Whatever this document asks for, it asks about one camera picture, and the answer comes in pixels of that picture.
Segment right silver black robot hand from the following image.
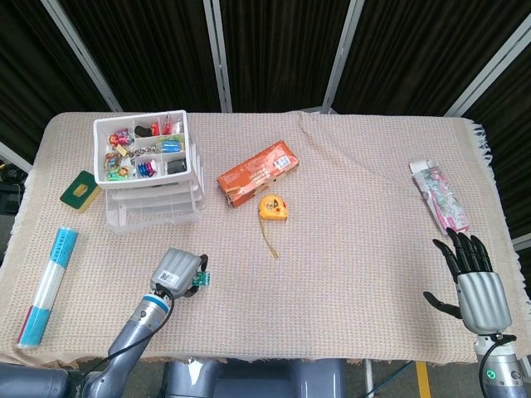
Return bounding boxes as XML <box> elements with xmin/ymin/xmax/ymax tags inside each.
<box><xmin>422</xmin><ymin>228</ymin><xmax>513</xmax><ymax>335</ymax></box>

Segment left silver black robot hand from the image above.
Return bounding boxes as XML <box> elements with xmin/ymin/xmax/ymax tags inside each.
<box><xmin>149</xmin><ymin>247</ymin><xmax>210</xmax><ymax>301</ymax></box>

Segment orange cardboard box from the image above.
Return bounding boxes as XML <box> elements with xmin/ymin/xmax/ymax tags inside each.
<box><xmin>216</xmin><ymin>139</ymin><xmax>300</xmax><ymax>209</ymax></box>

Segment white compartment organizer box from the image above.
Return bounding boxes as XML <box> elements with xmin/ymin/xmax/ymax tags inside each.
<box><xmin>93</xmin><ymin>109</ymin><xmax>207</xmax><ymax>212</ymax></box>

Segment blue red white clips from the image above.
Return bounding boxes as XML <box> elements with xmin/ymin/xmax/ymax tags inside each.
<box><xmin>136</xmin><ymin>158</ymin><xmax>159</xmax><ymax>178</ymax></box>

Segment pink floral packet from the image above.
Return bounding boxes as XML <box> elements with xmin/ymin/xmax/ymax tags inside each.
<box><xmin>408</xmin><ymin>160</ymin><xmax>472</xmax><ymax>232</ymax></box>

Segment yellow tape measure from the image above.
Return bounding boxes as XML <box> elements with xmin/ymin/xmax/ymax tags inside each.
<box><xmin>257</xmin><ymin>193</ymin><xmax>291</xmax><ymax>260</ymax></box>

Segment green card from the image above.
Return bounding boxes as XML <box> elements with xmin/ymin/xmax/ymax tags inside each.
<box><xmin>59</xmin><ymin>169</ymin><xmax>104</xmax><ymax>215</ymax></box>

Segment blue item in green pack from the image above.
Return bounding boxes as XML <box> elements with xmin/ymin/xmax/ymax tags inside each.
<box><xmin>159</xmin><ymin>133</ymin><xmax>186</xmax><ymax>154</ymax></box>

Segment blue and white tube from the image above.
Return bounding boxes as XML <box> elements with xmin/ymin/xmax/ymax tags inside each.
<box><xmin>15</xmin><ymin>226</ymin><xmax>80</xmax><ymax>349</ymax></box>

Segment grey robot torso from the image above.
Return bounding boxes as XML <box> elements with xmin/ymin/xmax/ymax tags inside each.
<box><xmin>161</xmin><ymin>357</ymin><xmax>348</xmax><ymax>398</ymax></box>

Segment beige woven tablecloth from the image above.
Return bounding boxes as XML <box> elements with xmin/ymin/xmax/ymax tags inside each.
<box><xmin>0</xmin><ymin>109</ymin><xmax>531</xmax><ymax>371</ymax></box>

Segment metal table leg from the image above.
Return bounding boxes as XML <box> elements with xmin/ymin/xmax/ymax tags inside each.
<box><xmin>363</xmin><ymin>359</ymin><xmax>375</xmax><ymax>398</ymax></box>

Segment colourful wrapped candies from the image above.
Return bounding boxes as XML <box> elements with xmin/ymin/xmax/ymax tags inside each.
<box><xmin>107</xmin><ymin>130</ymin><xmax>134</xmax><ymax>147</ymax></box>

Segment red wrapped packet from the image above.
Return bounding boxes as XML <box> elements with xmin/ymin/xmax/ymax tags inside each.
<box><xmin>160</xmin><ymin>113</ymin><xmax>184</xmax><ymax>135</ymax></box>

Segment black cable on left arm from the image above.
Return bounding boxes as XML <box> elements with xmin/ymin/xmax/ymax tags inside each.
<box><xmin>99</xmin><ymin>289</ymin><xmax>176</xmax><ymax>364</ymax></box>

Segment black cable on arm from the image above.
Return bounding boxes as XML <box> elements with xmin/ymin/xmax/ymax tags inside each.
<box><xmin>476</xmin><ymin>333</ymin><xmax>518</xmax><ymax>398</ymax></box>
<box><xmin>99</xmin><ymin>289</ymin><xmax>176</xmax><ymax>364</ymax></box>

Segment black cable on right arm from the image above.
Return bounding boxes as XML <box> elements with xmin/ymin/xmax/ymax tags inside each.
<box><xmin>476</xmin><ymin>333</ymin><xmax>518</xmax><ymax>398</ymax></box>

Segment metal keychain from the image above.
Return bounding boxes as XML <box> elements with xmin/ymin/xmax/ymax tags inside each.
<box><xmin>129</xmin><ymin>142</ymin><xmax>163</xmax><ymax>160</ymax></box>

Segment white partition frame post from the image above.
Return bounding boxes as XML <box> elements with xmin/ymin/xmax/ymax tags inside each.
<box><xmin>202</xmin><ymin>0</ymin><xmax>234</xmax><ymax>113</ymax></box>
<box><xmin>320</xmin><ymin>0</ymin><xmax>367</xmax><ymax>114</ymax></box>
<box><xmin>40</xmin><ymin>0</ymin><xmax>124</xmax><ymax>113</ymax></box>
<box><xmin>442</xmin><ymin>14</ymin><xmax>531</xmax><ymax>118</ymax></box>

